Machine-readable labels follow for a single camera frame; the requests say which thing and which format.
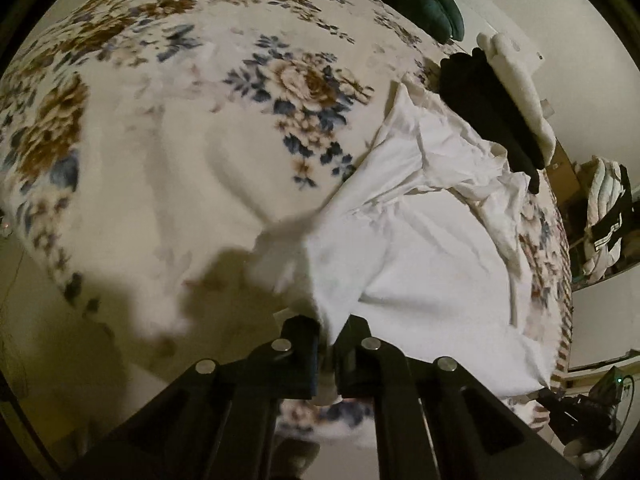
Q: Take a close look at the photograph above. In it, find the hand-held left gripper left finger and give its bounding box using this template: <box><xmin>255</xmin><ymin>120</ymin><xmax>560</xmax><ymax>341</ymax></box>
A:
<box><xmin>65</xmin><ymin>315</ymin><xmax>321</xmax><ymax>480</ymax></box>

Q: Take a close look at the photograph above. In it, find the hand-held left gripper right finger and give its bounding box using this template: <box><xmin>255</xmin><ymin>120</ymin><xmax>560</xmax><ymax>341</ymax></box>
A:
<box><xmin>333</xmin><ymin>313</ymin><xmax>584</xmax><ymax>480</ymax></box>

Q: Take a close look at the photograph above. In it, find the white shirt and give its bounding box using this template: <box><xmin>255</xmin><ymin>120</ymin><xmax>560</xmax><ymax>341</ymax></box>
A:
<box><xmin>252</xmin><ymin>80</ymin><xmax>557</xmax><ymax>406</ymax></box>

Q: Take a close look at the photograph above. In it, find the white and black clothes pile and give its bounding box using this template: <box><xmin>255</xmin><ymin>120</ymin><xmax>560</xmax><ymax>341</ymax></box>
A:
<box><xmin>581</xmin><ymin>157</ymin><xmax>632</xmax><ymax>284</ymax></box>

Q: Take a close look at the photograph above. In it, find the brown cardboard box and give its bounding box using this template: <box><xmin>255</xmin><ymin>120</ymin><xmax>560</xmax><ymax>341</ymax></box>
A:
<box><xmin>546</xmin><ymin>152</ymin><xmax>588</xmax><ymax>226</ymax></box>

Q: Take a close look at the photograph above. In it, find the floral print blanket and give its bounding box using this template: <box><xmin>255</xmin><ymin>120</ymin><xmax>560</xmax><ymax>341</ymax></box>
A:
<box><xmin>0</xmin><ymin>0</ymin><xmax>576</xmax><ymax>453</ymax></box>

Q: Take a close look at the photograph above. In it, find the black cloth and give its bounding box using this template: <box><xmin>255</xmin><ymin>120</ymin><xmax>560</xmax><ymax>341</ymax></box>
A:
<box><xmin>438</xmin><ymin>47</ymin><xmax>546</xmax><ymax>196</ymax></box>

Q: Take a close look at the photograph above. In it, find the cream white cloth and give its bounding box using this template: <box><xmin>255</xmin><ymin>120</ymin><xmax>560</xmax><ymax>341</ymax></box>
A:
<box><xmin>475</xmin><ymin>32</ymin><xmax>557</xmax><ymax>166</ymax></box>

